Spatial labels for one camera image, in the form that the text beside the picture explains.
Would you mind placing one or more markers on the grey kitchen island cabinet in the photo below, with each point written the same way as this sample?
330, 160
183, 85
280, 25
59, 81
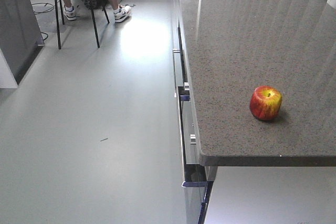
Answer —
20, 41

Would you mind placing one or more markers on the seated person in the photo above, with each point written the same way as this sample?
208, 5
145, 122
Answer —
120, 12

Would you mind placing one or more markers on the grey kitchen counter cabinets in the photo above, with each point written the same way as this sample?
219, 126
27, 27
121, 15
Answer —
278, 171

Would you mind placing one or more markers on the red yellow apple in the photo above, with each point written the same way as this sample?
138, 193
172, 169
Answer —
265, 103

